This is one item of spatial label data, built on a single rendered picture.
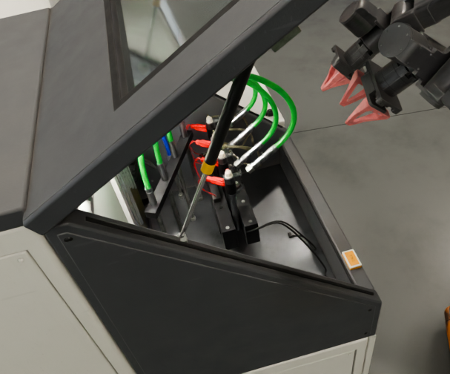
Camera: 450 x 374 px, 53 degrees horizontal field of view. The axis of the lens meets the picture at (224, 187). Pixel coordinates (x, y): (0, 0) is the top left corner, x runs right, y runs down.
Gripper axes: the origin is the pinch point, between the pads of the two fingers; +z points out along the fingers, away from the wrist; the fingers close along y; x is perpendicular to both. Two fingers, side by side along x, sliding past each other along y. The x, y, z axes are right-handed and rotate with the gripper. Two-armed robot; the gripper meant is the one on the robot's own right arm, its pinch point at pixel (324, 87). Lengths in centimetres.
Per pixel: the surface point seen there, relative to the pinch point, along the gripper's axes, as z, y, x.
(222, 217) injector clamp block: 39.0, 2.7, 19.2
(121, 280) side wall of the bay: 25, 33, 59
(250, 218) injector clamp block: 33.6, -2.8, 20.2
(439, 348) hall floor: 54, -121, 14
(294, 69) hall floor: 83, -92, -214
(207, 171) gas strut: 1, 33, 52
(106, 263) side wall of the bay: 22, 37, 59
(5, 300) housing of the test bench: 36, 47, 63
